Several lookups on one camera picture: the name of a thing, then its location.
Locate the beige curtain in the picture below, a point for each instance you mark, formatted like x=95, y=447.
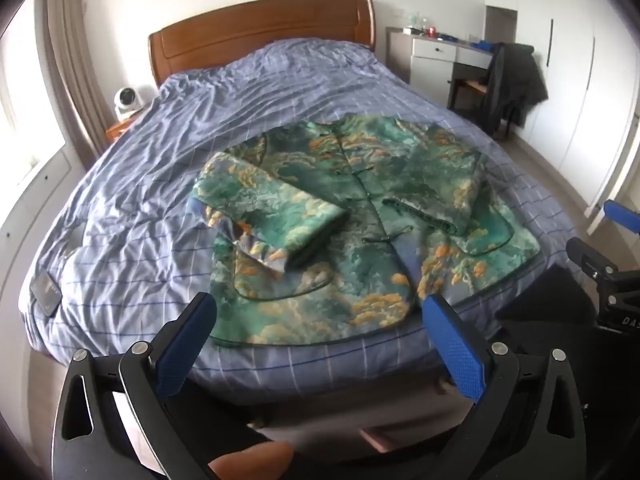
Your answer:
x=75, y=60

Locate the white desk fan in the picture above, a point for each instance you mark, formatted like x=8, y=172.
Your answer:
x=131, y=100

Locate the dark wooden chair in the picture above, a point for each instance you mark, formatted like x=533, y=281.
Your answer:
x=467, y=87

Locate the wooden nightstand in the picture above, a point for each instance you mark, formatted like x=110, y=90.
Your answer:
x=120, y=129

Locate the person's left hand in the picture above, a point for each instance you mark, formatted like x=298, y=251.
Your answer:
x=250, y=462

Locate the clear bottle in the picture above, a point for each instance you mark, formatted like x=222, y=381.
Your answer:
x=413, y=21

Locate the green patterned jacket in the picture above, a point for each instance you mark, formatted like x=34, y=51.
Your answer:
x=380, y=185

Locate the blue striped quilt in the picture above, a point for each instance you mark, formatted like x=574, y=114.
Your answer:
x=250, y=90

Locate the black coat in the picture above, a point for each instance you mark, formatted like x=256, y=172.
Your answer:
x=515, y=80

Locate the blue cloth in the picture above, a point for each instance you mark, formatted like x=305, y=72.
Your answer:
x=483, y=45

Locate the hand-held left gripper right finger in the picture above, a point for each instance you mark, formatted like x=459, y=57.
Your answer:
x=457, y=350

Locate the white wardrobe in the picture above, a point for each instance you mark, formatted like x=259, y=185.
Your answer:
x=570, y=110

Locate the white desk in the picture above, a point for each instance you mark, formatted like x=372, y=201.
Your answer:
x=430, y=67

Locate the wooden headboard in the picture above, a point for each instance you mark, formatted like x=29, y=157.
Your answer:
x=250, y=30

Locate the grey bed base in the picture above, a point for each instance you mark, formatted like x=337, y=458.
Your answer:
x=350, y=410

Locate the window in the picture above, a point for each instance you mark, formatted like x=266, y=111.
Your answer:
x=20, y=110

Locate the dark rectangular patch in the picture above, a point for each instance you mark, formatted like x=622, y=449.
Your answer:
x=45, y=292

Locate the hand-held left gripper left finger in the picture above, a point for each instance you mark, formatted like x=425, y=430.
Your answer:
x=187, y=345

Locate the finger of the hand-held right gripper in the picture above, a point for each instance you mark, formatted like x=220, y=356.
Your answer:
x=590, y=259
x=622, y=216

